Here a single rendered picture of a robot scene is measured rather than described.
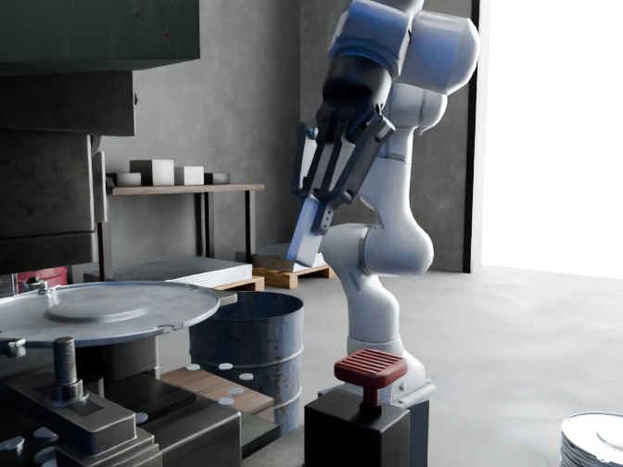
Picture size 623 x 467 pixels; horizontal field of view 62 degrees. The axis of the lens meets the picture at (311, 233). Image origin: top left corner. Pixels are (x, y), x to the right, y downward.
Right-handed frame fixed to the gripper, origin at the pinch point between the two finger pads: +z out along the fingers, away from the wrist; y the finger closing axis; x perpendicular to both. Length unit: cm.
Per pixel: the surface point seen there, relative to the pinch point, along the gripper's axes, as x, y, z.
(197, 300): -3.1, 18.9, 10.1
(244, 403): -62, 64, 29
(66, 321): 11.5, 20.9, 17.0
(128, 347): 4.0, 19.1, 17.9
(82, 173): 18.2, 16.1, 1.7
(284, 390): -99, 85, 27
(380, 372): -4.4, -10.5, 11.8
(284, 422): -105, 85, 37
